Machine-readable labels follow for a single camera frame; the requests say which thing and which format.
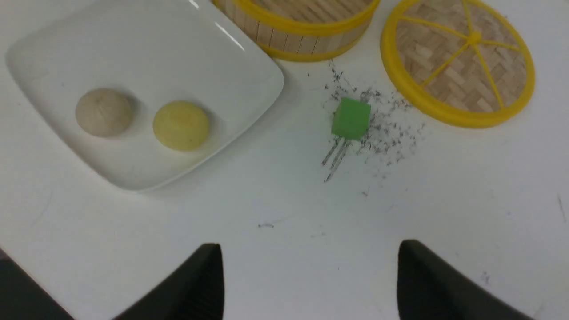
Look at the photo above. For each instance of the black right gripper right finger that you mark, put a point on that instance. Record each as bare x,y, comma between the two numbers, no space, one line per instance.
428,288

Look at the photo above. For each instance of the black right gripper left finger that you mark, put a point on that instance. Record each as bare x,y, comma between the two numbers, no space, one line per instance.
194,291

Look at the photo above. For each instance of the yellow steamed bun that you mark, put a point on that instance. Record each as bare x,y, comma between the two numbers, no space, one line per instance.
181,125

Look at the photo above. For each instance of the white steamed bun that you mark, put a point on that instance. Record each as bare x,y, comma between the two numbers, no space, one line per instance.
104,112

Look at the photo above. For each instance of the white rectangular plate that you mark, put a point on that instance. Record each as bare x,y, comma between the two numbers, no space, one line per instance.
154,52

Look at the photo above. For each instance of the green cube block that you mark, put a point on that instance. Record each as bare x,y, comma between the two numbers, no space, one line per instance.
351,119

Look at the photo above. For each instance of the yellow-rimmed bamboo steamer lid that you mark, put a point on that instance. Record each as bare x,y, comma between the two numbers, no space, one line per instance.
458,61

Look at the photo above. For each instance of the yellow-rimmed bamboo steamer basket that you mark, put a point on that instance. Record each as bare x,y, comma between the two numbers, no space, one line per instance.
301,30

